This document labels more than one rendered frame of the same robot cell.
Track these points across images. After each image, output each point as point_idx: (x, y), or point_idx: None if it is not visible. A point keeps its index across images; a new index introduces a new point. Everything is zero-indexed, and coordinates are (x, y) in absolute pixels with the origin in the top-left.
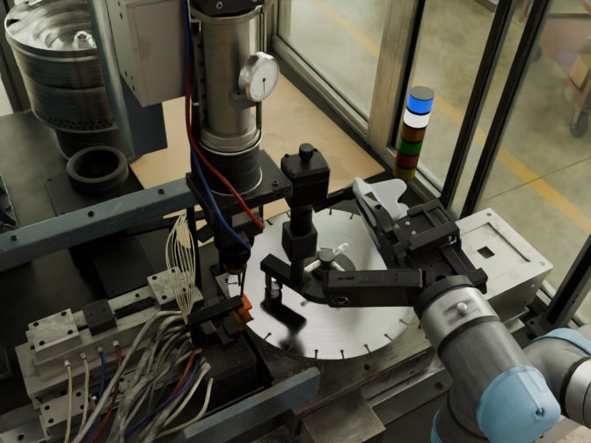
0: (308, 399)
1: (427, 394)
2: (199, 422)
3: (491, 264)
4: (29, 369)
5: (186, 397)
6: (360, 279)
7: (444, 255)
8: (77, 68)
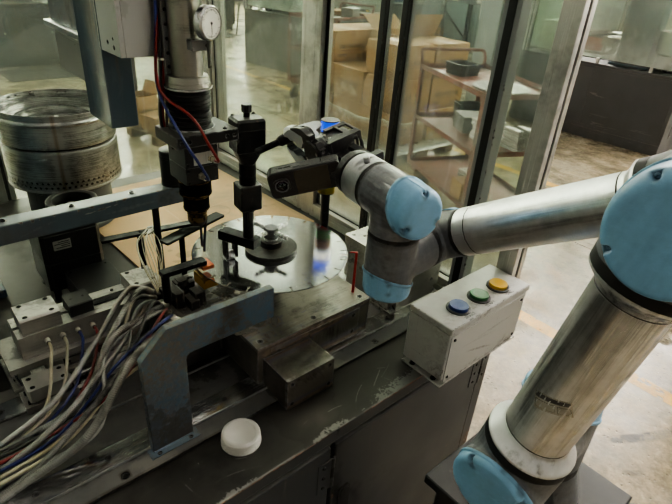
0: (266, 318)
1: (366, 347)
2: (175, 320)
3: None
4: (9, 354)
5: None
6: (294, 165)
7: (352, 148)
8: (54, 132)
